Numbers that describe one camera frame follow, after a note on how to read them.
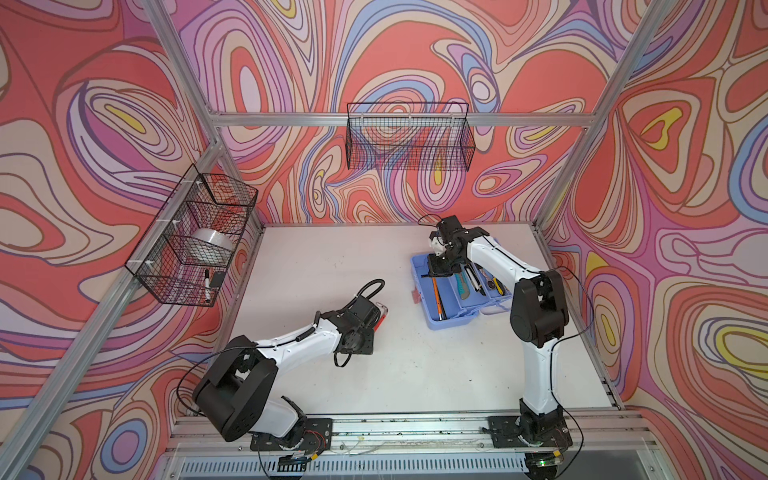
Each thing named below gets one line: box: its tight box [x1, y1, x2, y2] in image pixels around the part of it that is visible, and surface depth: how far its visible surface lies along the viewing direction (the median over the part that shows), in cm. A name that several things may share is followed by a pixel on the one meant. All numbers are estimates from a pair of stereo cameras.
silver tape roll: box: [192, 228, 233, 252], surface depth 75 cm
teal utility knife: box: [454, 271, 470, 300], surface depth 94 cm
